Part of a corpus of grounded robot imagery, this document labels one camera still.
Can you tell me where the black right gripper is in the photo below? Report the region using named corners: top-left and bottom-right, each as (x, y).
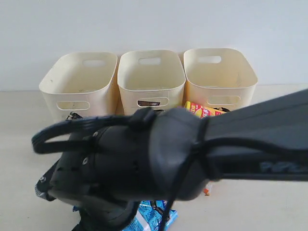
top-left (49, 126), bottom-right (154, 231)

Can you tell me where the purple small box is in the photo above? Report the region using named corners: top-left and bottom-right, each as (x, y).
top-left (137, 100), bottom-right (160, 107)

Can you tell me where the yellow Lays chips can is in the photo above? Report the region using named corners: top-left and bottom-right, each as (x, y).
top-left (184, 101), bottom-right (226, 118)

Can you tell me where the blue noodle packet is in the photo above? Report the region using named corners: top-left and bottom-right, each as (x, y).
top-left (34, 177), bottom-right (178, 231)

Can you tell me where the orange noodle packet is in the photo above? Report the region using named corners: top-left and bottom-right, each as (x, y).
top-left (203, 182), bottom-right (212, 196)

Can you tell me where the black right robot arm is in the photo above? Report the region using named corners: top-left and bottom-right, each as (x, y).
top-left (32, 90), bottom-right (308, 231)

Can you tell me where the cream bin triangle mark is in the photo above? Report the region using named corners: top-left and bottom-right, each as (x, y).
top-left (39, 52), bottom-right (119, 122)

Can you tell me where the cream bin square mark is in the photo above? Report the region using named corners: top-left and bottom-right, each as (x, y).
top-left (117, 50), bottom-right (186, 115)

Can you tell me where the cream bin circle mark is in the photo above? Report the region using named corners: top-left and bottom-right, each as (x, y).
top-left (183, 48), bottom-right (258, 111)

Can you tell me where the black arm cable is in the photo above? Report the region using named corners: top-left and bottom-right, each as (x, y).
top-left (31, 107), bottom-right (308, 231)

